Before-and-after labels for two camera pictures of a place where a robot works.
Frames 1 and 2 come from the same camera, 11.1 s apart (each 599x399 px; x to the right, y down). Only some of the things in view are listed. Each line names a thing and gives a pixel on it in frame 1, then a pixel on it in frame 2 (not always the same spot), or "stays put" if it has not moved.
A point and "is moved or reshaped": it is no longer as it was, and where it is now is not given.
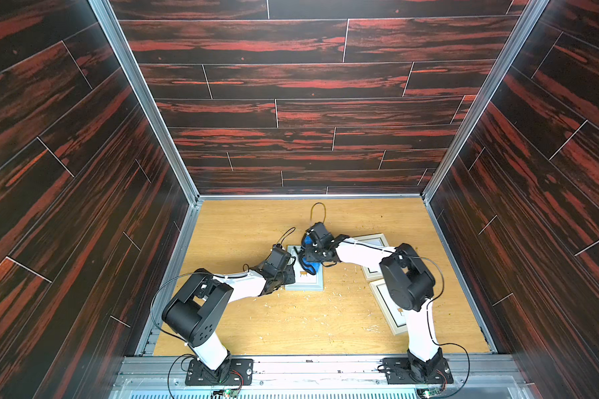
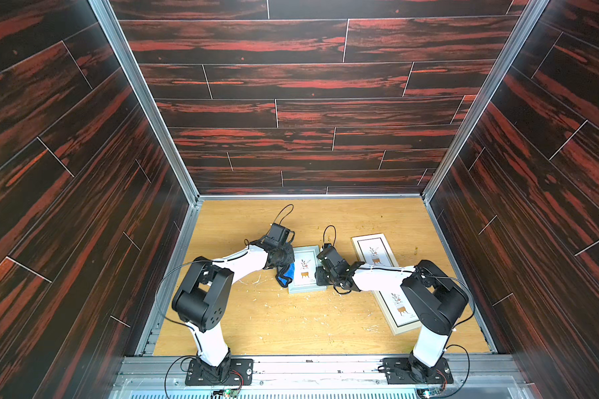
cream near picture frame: (393, 313) stays put
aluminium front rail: (475, 376) stays put
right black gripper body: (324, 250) → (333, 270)
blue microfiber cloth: (310, 266) is moved or reshaped
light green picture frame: (304, 281) stays put
